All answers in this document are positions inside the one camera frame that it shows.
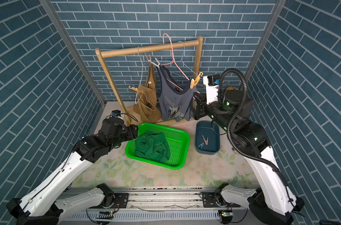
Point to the green plastic basket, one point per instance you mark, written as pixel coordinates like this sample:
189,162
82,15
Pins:
178,141

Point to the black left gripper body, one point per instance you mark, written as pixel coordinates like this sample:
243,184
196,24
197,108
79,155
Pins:
128,133

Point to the green tank top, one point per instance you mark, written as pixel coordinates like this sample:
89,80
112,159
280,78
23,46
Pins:
152,146

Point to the tan clothespin on strap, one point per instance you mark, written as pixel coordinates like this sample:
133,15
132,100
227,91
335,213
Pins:
134,89

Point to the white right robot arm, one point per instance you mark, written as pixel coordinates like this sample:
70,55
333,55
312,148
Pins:
273,202

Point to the pink clothespin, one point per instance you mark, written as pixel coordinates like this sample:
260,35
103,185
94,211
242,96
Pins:
206,140

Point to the dark grey tank top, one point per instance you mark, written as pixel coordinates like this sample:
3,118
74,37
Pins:
175,103

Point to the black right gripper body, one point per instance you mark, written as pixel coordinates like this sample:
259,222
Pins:
203,109

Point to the dark teal plastic tray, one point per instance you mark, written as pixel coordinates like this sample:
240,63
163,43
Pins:
210,130

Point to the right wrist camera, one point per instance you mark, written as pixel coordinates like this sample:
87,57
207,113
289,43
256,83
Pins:
212,84

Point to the pink wire hanger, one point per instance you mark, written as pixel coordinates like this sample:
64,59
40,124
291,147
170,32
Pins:
173,61

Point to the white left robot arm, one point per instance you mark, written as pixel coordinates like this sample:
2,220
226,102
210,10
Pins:
42,206

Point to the beige clothespin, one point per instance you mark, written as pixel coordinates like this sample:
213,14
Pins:
149,59
155,62

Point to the tan tank top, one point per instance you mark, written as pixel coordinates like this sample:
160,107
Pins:
146,107

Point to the yellow clothespin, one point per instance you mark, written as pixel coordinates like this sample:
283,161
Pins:
195,81

